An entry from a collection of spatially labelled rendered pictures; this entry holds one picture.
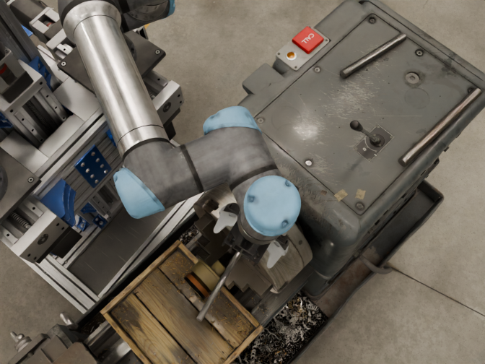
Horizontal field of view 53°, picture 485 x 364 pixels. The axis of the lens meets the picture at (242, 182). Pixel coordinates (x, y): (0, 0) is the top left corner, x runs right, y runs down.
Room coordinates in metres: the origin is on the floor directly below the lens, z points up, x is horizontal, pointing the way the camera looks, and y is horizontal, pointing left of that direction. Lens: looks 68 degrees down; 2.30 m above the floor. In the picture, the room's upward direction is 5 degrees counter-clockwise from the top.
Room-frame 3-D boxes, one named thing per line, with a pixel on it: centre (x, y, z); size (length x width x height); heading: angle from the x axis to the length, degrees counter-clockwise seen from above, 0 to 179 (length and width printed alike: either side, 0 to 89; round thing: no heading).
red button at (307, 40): (0.81, -0.20, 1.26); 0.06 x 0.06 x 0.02; 40
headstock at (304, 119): (0.62, -0.30, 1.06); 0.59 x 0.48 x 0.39; 130
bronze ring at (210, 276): (0.25, 0.11, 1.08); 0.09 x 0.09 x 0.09; 40
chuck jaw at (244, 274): (0.23, 0.00, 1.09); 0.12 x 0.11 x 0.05; 40
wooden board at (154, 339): (0.17, 0.21, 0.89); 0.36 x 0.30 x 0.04; 40
